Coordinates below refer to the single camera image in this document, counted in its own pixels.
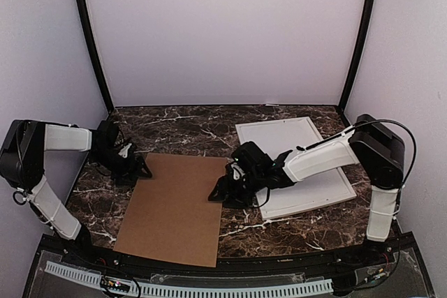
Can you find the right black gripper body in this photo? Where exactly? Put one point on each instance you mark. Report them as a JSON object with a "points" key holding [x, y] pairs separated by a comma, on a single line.
{"points": [[240, 193]]}

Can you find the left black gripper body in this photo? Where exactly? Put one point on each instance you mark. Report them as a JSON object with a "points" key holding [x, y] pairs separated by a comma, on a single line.
{"points": [[121, 169]]}

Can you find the white picture frame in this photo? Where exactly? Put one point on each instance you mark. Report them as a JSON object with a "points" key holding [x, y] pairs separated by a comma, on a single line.
{"points": [[251, 130]]}

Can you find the brown cardboard backing board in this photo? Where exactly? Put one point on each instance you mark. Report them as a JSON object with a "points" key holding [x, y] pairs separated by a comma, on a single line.
{"points": [[169, 217]]}

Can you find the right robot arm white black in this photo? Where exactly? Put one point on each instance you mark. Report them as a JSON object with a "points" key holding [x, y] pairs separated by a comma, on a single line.
{"points": [[368, 142]]}

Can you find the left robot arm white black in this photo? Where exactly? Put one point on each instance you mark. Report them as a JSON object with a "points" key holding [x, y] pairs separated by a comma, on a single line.
{"points": [[22, 166]]}

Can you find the small green circuit board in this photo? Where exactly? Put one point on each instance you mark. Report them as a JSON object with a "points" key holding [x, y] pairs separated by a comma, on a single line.
{"points": [[110, 284]]}

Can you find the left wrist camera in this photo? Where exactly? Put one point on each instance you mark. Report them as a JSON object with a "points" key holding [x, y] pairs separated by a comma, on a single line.
{"points": [[127, 150]]}

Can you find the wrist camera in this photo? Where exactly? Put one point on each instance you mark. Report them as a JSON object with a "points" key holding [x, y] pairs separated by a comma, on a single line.
{"points": [[248, 160], [127, 150]]}

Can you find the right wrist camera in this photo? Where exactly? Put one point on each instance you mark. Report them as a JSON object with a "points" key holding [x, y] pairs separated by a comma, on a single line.
{"points": [[248, 160]]}

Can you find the black front rail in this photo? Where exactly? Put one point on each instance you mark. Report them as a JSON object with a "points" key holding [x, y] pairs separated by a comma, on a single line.
{"points": [[325, 263]]}

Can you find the white slotted cable duct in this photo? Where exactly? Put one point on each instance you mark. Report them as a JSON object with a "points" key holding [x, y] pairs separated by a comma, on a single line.
{"points": [[91, 279]]}

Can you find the left black corner post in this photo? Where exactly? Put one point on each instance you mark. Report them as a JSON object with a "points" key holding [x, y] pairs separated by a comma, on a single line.
{"points": [[93, 54]]}

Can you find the black corner post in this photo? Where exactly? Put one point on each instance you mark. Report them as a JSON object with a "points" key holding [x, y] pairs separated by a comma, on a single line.
{"points": [[357, 54], [93, 54]]}

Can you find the right black corner post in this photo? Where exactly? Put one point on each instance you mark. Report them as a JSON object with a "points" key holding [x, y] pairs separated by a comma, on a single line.
{"points": [[357, 54]]}

